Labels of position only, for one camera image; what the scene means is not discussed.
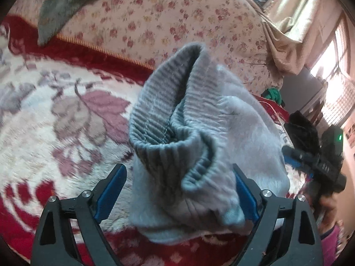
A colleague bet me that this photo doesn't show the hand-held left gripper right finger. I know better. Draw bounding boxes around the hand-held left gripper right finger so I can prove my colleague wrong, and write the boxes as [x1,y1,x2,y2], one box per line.
[231,163,323,266]

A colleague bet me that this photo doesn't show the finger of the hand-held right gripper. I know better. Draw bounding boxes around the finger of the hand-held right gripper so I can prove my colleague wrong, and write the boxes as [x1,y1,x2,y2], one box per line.
[281,145,322,173]

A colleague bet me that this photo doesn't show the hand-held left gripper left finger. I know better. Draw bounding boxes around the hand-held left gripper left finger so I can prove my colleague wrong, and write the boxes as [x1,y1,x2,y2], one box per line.
[30,163,128,266]

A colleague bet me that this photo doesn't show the grey fleece pants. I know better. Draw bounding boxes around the grey fleece pants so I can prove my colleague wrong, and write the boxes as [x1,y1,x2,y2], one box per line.
[128,43,290,246]

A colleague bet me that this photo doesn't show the person's right hand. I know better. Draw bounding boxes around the person's right hand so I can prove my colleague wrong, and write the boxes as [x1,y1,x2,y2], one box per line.
[318,192,342,228]

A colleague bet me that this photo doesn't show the black cloth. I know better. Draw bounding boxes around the black cloth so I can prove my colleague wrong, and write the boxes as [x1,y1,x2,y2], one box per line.
[284,110,319,156]

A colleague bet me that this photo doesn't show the green cloth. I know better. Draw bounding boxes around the green cloth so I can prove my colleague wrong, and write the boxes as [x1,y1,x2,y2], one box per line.
[263,88,283,106]

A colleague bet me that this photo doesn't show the grey cabinet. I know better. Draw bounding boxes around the grey cabinet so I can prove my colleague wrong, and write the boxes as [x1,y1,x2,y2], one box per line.
[280,66,328,122]

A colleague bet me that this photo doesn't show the window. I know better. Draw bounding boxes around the window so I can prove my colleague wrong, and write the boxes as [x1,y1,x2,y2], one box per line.
[311,19,353,129]

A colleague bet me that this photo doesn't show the red and white floral blanket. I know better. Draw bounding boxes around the red and white floral blanket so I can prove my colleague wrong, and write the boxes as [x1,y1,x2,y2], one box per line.
[0,15,308,266]

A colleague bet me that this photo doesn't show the beige curtain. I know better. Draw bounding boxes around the beige curtain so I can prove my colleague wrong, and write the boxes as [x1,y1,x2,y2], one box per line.
[261,0,344,75]

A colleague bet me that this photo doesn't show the floral pink pillow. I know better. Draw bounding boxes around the floral pink pillow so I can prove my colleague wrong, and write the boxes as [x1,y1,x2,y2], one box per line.
[8,0,283,97]

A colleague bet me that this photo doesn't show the dark grey fleece cloth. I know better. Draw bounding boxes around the dark grey fleece cloth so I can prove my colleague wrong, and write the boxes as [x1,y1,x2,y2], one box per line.
[37,0,145,46]

